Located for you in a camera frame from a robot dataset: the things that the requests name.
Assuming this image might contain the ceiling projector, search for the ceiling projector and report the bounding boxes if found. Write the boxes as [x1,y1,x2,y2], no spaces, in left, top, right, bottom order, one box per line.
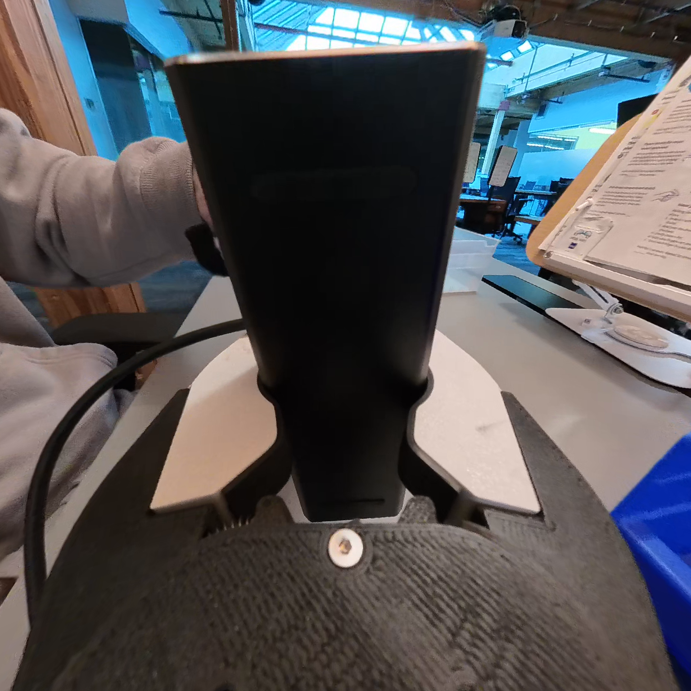
[479,4,529,40]

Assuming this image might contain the small clear packet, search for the small clear packet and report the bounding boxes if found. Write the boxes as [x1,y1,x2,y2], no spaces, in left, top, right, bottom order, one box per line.
[557,215,614,256]

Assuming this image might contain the black office chair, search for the black office chair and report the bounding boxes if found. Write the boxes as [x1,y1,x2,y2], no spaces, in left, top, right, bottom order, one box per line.
[50,312,191,390]

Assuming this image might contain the printed instruction papers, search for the printed instruction papers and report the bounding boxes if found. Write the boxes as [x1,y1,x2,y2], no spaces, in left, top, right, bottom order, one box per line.
[540,58,691,288]

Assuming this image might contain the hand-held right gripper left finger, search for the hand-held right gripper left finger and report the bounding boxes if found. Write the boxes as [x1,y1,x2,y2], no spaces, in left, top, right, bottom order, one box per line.
[150,336,292,512]

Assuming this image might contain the person's left hand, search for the person's left hand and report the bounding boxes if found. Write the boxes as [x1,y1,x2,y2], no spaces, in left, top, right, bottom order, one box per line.
[191,161,215,226]

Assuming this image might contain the blue plastic bin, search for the blue plastic bin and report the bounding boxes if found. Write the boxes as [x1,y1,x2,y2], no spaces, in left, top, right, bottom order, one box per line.
[610,433,691,691]

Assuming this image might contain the person's grey hoodie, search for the person's grey hoodie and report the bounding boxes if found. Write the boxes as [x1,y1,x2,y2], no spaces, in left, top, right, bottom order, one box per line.
[0,278,137,559]

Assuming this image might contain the clear plastic container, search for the clear plastic container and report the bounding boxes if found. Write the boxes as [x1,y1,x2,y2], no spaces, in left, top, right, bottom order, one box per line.
[442,227,502,295]

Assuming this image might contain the wooden document stand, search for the wooden document stand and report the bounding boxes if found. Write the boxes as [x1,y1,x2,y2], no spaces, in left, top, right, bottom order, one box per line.
[526,115,691,390]

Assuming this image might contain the black charging cable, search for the black charging cable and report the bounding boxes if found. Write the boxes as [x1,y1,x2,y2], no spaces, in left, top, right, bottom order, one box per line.
[24,319,247,622]

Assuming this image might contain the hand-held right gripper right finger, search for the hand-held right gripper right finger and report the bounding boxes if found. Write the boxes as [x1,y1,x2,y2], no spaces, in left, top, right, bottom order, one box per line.
[405,329,541,514]

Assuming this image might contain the person's left forearm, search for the person's left forearm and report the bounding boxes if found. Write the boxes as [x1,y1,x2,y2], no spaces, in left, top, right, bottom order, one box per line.
[0,108,205,288]

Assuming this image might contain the wooden pillar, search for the wooden pillar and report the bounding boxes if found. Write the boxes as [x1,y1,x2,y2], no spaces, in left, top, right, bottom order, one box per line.
[0,0,98,157]

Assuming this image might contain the grey desk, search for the grey desk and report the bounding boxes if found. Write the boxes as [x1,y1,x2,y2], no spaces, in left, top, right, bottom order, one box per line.
[0,254,691,676]

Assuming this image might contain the black flat pad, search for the black flat pad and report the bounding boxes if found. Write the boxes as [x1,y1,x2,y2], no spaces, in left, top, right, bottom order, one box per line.
[482,274,596,317]

